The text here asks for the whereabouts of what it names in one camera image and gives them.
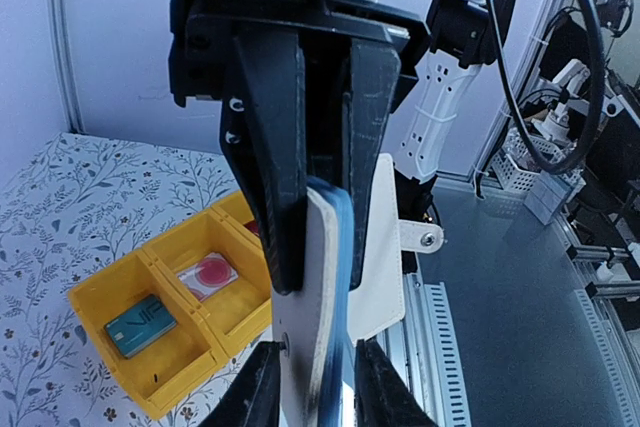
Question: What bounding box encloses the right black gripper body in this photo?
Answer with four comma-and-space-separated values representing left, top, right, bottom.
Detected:
168, 0, 430, 107

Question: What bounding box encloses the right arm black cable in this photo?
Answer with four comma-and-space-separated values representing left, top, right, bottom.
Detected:
469, 0, 609, 178

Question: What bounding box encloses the left aluminium frame post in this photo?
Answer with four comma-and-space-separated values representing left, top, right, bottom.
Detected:
47, 0, 85, 134

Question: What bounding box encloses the white perforated basket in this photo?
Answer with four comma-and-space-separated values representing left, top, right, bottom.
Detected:
492, 124, 586, 226

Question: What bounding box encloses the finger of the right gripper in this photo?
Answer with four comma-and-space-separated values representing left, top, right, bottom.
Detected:
344, 39, 401, 290
220, 36, 306, 295

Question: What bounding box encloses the pink circle card stack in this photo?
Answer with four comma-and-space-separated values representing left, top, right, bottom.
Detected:
177, 252, 239, 302

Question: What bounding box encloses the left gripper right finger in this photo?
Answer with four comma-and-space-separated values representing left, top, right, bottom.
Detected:
354, 339, 436, 426

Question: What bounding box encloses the yellow three-compartment bin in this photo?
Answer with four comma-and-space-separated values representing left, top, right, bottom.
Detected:
69, 192, 272, 420

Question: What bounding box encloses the teal VIP card stack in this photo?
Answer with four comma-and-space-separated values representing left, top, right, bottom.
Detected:
104, 294, 177, 359

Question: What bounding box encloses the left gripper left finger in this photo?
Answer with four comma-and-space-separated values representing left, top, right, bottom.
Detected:
199, 341, 281, 427

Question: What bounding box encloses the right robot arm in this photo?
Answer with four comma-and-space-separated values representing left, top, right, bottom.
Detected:
169, 0, 516, 295

